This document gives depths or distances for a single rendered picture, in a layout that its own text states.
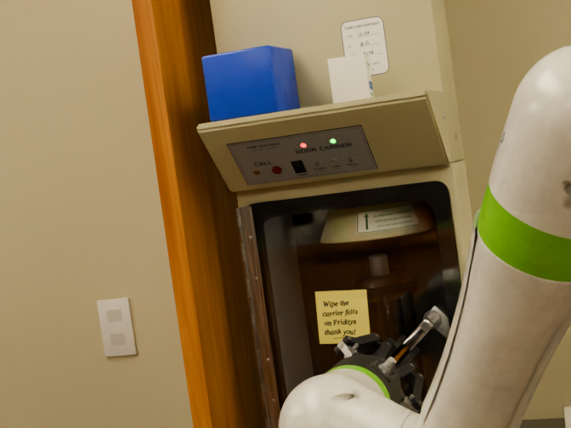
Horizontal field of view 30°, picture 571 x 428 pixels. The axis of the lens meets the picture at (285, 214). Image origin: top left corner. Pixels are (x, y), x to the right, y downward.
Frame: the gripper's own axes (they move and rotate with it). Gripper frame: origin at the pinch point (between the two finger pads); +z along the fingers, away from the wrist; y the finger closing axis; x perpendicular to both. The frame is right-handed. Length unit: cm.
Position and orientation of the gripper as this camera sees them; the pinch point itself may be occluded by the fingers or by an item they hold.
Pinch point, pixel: (399, 354)
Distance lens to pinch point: 146.9
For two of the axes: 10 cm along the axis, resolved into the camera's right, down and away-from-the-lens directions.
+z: 3.1, -0.9, 9.5
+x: -6.1, 7.4, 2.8
